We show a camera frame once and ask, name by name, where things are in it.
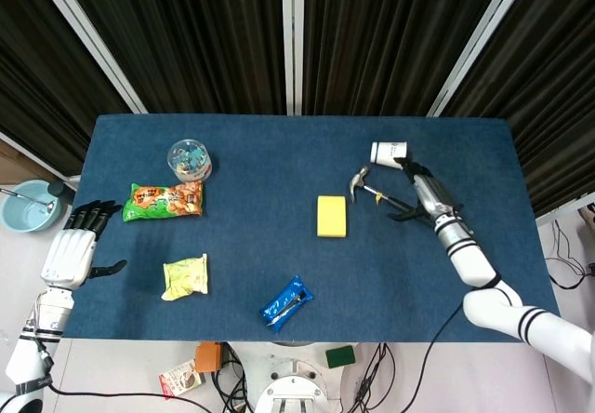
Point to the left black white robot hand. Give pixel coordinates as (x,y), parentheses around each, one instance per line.
(70,255)

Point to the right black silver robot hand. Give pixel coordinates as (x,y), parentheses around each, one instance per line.
(434,196)

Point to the steel claw hammer black grip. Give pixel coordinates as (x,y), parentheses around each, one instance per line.
(359,184)

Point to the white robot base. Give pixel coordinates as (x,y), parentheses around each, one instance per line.
(297,380)

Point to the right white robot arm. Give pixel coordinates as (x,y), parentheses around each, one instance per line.
(474,259)

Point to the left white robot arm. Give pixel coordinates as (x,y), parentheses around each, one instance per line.
(44,320)

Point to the yellow sponge block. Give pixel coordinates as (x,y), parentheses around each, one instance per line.
(332,216)

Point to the dark green rectangular block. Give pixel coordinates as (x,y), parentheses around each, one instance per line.
(340,357)

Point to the light blue plastic basin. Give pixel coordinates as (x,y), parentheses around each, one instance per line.
(21,217)

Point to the white paper cup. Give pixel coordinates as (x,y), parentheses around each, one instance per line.
(386,151)

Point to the metal ladle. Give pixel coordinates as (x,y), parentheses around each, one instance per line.
(28,197)

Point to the green orange snack bag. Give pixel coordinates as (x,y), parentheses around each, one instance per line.
(160,201)

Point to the crumpled yellow-green snack bag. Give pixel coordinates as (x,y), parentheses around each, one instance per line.
(186,275)

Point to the clear round plastic container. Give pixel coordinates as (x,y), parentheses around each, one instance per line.
(189,159)

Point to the dark pleated curtain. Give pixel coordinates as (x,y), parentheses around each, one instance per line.
(386,36)
(553,83)
(32,59)
(186,36)

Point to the small printed food packet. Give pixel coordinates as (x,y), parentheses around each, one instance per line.
(179,379)

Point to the blue table cloth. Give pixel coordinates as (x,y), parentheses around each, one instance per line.
(279,255)

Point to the orange box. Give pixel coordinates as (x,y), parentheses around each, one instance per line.
(209,357)

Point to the blue snack pack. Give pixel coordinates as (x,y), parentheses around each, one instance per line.
(284,305)

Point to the white frame post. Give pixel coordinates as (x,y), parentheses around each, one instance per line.
(474,41)
(293,36)
(88,41)

